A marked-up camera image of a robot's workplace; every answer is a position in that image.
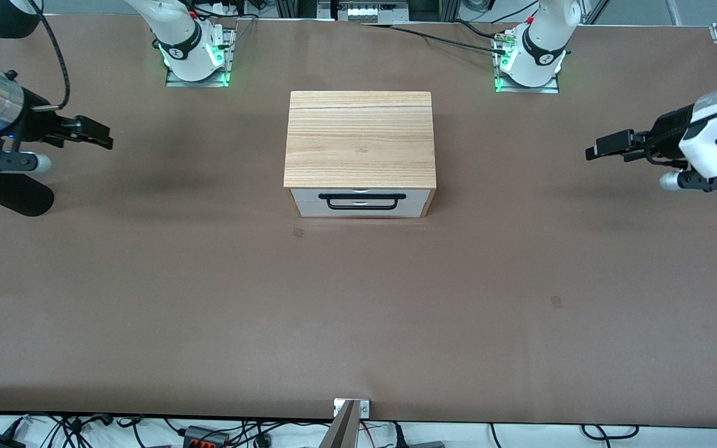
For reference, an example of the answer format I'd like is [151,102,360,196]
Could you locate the black drawer handle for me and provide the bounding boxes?
[319,194,407,211]

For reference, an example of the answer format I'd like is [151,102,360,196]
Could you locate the light wooden drawer cabinet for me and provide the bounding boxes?
[283,91,438,218]

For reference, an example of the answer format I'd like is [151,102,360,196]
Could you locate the black vase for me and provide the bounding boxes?
[0,175,55,217]

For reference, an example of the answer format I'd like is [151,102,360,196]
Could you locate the white power strip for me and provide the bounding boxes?
[336,1,391,23]

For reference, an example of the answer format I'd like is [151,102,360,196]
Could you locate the brown table mat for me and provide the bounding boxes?
[0,14,717,430]

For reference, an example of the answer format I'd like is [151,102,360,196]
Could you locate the black box orange connectors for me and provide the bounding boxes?
[182,426,230,448]

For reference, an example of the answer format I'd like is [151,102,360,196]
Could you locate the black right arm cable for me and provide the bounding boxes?
[27,0,72,111]

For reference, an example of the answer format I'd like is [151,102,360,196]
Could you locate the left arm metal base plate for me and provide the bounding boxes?
[494,31,561,94]

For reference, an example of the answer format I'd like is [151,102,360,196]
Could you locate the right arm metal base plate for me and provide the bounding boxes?
[166,28,236,88]

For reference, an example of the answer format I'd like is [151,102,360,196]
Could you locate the short black table cable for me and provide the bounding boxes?
[451,20,499,40]

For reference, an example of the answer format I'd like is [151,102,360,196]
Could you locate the long black table cable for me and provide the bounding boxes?
[362,22,510,55]

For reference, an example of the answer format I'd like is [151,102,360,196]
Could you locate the looped black floor cable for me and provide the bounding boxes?
[581,424,640,441]

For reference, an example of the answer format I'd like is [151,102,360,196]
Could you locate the silver clamp bracket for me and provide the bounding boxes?
[334,398,371,418]

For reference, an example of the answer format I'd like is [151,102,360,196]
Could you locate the grey camera pole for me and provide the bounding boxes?
[319,401,360,448]

